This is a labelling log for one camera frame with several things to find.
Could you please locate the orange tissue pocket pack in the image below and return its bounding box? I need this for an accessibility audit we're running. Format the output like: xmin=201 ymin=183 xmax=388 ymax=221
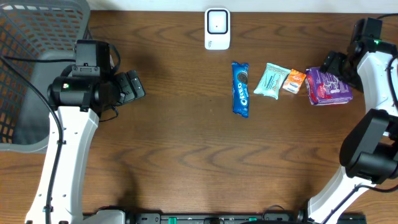
xmin=282 ymin=69 xmax=306 ymax=94

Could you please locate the dark grey plastic basket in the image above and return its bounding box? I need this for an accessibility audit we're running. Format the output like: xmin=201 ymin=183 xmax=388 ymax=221
xmin=1 ymin=0 xmax=91 ymax=153

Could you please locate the white barcode scanner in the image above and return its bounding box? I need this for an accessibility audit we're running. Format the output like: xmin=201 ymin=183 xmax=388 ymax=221
xmin=204 ymin=7 xmax=231 ymax=50

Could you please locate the teal packet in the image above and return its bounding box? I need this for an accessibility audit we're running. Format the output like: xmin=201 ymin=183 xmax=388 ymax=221
xmin=254 ymin=63 xmax=290 ymax=100

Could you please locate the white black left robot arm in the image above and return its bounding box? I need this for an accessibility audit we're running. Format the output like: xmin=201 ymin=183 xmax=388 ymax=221
xmin=25 ymin=70 xmax=145 ymax=223

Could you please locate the blue snack bar wrapper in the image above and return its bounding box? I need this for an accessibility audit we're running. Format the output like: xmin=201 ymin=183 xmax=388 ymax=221
xmin=231 ymin=62 xmax=249 ymax=118

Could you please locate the purple red tissue pack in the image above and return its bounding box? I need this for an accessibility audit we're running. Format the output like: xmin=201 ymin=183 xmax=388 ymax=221
xmin=305 ymin=67 xmax=353 ymax=106

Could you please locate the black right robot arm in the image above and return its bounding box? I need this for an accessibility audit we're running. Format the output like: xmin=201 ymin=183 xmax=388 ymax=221
xmin=298 ymin=39 xmax=397 ymax=223

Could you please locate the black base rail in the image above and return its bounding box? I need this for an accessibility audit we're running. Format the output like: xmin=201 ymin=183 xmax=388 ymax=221
xmin=83 ymin=212 xmax=368 ymax=224

